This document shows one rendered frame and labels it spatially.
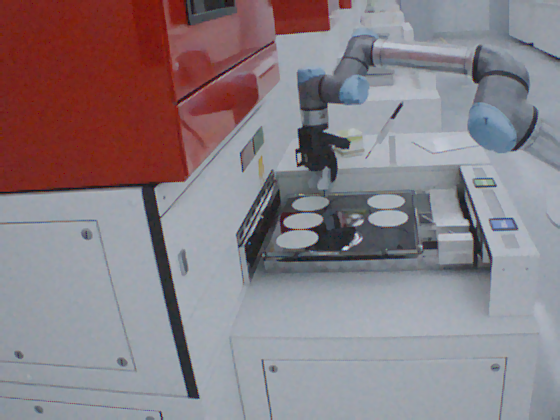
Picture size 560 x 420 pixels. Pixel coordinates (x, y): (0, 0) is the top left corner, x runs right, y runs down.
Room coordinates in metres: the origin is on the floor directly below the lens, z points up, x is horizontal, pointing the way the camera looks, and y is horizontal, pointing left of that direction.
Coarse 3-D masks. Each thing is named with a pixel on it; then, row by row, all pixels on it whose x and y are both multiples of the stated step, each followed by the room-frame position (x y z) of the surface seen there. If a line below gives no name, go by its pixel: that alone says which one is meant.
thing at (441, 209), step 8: (432, 200) 1.44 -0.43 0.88; (440, 200) 1.43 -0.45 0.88; (448, 200) 1.42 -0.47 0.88; (456, 200) 1.42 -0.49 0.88; (432, 208) 1.38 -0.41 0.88; (440, 208) 1.38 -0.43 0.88; (448, 208) 1.37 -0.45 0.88; (456, 208) 1.36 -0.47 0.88; (432, 216) 1.34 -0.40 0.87; (440, 216) 1.32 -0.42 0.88; (448, 216) 1.32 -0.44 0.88; (456, 216) 1.31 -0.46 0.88; (440, 256) 1.12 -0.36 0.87; (448, 256) 1.12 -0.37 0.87; (456, 256) 1.12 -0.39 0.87; (464, 256) 1.11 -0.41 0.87; (472, 256) 1.11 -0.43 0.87
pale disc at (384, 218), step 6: (372, 216) 1.33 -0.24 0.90; (378, 216) 1.33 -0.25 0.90; (384, 216) 1.32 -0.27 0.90; (390, 216) 1.32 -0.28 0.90; (396, 216) 1.31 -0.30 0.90; (402, 216) 1.31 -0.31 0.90; (372, 222) 1.30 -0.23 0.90; (378, 222) 1.29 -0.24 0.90; (384, 222) 1.29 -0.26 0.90; (390, 222) 1.28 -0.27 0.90; (396, 222) 1.28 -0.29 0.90; (402, 222) 1.27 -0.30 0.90
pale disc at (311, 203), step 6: (306, 198) 1.51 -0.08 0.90; (312, 198) 1.50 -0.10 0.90; (318, 198) 1.50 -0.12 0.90; (324, 198) 1.49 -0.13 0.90; (294, 204) 1.47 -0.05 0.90; (300, 204) 1.47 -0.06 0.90; (306, 204) 1.46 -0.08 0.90; (312, 204) 1.46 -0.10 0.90; (318, 204) 1.45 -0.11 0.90; (324, 204) 1.45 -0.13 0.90; (300, 210) 1.43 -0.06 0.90; (306, 210) 1.42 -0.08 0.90; (312, 210) 1.42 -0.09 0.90
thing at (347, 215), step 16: (288, 208) 1.45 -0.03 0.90; (336, 208) 1.41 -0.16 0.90; (352, 208) 1.40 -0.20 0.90; (368, 208) 1.39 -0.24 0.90; (400, 208) 1.36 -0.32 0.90; (320, 224) 1.32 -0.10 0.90; (336, 224) 1.31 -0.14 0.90; (352, 224) 1.30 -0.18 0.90; (368, 224) 1.29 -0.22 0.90; (400, 224) 1.26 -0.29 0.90; (272, 240) 1.26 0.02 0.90; (320, 240) 1.23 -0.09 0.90; (336, 240) 1.22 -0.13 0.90; (352, 240) 1.21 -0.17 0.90; (368, 240) 1.20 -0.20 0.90; (384, 240) 1.19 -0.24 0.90; (400, 240) 1.18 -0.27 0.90
